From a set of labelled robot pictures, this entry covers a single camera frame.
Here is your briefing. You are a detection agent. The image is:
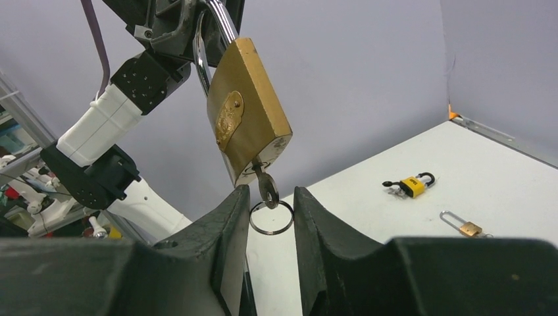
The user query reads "silver key with ring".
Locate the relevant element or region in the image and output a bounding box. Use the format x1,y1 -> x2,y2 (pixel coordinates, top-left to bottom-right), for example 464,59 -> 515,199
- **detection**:
249,163 -> 295,236

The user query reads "large brass padlock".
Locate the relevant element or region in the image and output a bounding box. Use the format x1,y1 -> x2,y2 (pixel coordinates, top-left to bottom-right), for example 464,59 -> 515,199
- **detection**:
192,1 -> 293,190

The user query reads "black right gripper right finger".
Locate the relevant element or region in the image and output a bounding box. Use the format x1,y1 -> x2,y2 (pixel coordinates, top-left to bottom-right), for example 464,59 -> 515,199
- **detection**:
293,187 -> 557,315

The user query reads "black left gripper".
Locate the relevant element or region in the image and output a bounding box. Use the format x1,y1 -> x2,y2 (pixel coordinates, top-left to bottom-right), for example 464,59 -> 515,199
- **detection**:
103,0 -> 245,66

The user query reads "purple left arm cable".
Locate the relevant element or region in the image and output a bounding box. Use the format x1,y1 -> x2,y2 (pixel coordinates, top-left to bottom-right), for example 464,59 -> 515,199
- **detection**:
80,0 -> 111,99

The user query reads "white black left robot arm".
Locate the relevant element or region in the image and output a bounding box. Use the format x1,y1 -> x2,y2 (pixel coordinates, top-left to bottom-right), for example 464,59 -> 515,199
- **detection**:
39,1 -> 245,241

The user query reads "small brass long-shackle padlock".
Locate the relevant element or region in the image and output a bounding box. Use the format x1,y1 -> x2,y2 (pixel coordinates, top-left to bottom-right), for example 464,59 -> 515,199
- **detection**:
439,211 -> 494,238

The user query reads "yellow black padlock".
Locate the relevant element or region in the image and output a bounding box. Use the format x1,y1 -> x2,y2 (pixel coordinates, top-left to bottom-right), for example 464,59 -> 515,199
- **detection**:
382,172 -> 436,198

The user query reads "aluminium table frame rail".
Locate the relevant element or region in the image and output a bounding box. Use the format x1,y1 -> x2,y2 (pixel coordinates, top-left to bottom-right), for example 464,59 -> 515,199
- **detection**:
450,115 -> 557,169

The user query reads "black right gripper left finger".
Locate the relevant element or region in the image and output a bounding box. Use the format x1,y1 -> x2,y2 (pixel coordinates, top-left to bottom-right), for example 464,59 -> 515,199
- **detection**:
1,185 -> 250,315

